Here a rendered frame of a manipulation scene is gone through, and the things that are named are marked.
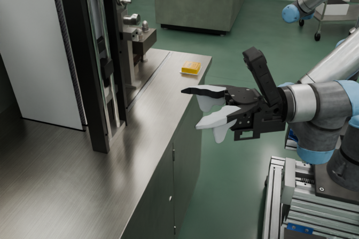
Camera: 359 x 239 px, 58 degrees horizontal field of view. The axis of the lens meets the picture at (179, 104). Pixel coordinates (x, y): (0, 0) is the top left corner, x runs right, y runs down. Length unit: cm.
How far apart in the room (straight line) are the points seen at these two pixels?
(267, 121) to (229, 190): 147
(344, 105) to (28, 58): 85
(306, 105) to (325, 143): 12
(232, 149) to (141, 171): 148
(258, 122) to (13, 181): 69
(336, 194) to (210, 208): 104
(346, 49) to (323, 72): 7
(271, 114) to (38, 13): 66
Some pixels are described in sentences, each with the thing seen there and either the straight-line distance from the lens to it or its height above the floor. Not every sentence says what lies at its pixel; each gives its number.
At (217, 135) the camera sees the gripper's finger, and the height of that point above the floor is 121.
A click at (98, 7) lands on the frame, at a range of 91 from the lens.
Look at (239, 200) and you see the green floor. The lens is 206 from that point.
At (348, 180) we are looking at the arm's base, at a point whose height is 85.
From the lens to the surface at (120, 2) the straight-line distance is 120.
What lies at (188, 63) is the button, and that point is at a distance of 142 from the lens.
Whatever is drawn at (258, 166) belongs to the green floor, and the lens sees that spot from 228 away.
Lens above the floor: 158
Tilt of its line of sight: 35 degrees down
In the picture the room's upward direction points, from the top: straight up
